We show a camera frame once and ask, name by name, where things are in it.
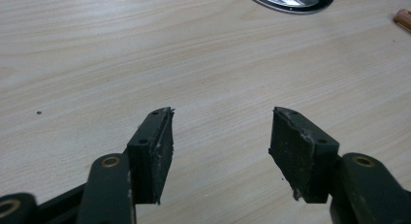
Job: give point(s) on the shiny metal bowl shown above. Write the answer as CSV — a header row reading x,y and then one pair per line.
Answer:
x,y
292,0

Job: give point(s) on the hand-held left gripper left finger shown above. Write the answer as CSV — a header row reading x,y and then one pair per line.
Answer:
x,y
149,159

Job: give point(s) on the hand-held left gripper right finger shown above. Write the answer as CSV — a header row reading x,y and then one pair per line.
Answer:
x,y
302,159

